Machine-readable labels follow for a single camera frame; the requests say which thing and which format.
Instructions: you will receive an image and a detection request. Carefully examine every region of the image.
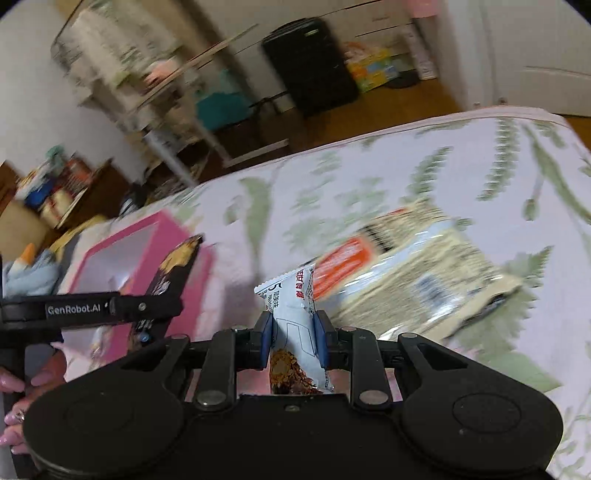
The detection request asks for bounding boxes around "wooden cabinet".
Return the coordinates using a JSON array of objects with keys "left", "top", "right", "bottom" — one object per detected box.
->
[{"left": 0, "top": 147, "right": 136, "bottom": 250}]

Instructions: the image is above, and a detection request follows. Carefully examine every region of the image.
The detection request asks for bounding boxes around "floral bed sheet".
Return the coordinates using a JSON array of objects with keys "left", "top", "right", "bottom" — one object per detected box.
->
[{"left": 46, "top": 105, "right": 591, "bottom": 480}]

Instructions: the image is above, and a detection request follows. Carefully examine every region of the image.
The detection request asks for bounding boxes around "white snack bar packet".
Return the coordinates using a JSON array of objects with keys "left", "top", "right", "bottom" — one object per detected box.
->
[{"left": 253, "top": 267, "right": 336, "bottom": 396}]

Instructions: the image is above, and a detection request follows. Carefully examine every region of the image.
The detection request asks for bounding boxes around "pink cardboard box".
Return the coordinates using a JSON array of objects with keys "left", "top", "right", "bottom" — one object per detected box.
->
[{"left": 59, "top": 209, "right": 216, "bottom": 371}]

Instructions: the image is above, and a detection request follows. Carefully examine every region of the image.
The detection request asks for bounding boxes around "white door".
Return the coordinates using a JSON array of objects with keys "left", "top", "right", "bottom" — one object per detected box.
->
[{"left": 478, "top": 0, "right": 591, "bottom": 117}]

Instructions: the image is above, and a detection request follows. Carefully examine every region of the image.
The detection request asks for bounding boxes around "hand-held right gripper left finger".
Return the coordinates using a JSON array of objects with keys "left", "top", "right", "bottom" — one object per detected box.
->
[{"left": 121, "top": 311, "right": 277, "bottom": 412}]

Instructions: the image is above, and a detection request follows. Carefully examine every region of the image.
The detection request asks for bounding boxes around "black suitcase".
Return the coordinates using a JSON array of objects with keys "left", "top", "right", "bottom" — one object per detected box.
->
[{"left": 261, "top": 17, "right": 362, "bottom": 119}]

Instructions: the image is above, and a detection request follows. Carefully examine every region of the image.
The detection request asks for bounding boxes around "black snack packet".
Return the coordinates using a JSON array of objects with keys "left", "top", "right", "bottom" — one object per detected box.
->
[{"left": 133, "top": 234, "right": 205, "bottom": 343}]

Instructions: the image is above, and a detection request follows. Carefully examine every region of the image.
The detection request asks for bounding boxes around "colourful cardboard box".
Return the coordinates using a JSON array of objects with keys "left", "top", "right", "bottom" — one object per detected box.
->
[{"left": 344, "top": 43, "right": 403, "bottom": 94}]

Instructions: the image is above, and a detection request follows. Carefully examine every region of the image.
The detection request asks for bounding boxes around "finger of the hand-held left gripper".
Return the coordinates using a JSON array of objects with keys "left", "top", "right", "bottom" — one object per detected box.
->
[{"left": 111, "top": 292, "right": 184, "bottom": 326}]

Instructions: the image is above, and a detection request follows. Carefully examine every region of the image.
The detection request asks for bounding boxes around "tall white box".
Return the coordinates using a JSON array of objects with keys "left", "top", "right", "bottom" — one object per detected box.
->
[{"left": 401, "top": 23, "right": 440, "bottom": 82}]

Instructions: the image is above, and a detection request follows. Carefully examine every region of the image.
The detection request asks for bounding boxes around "pink bag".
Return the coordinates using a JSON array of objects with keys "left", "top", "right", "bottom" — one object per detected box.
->
[{"left": 405, "top": 0, "right": 445, "bottom": 19}]

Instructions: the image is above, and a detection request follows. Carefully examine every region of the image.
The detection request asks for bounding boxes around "white drawer cabinet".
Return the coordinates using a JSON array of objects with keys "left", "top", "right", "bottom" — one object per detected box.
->
[{"left": 323, "top": 0, "right": 419, "bottom": 52}]

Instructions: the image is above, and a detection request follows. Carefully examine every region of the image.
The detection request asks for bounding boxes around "teal storage bin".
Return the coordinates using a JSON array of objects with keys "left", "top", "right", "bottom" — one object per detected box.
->
[{"left": 195, "top": 73, "right": 253, "bottom": 133}]

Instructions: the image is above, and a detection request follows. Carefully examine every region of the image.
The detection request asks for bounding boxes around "blue plush toy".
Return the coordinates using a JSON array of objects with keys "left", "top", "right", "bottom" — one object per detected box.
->
[{"left": 2, "top": 242, "right": 62, "bottom": 297}]

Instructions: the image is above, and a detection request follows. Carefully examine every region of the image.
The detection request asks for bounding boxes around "metal frame table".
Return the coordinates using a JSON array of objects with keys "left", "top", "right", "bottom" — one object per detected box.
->
[{"left": 50, "top": 0, "right": 293, "bottom": 188}]

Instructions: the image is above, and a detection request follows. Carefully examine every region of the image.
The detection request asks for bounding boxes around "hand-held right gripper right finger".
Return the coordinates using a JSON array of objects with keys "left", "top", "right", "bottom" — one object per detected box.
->
[{"left": 313, "top": 310, "right": 468, "bottom": 412}]

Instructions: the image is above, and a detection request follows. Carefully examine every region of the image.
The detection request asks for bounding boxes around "person's left hand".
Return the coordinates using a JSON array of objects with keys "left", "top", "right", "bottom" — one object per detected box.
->
[{"left": 0, "top": 353, "right": 69, "bottom": 457}]

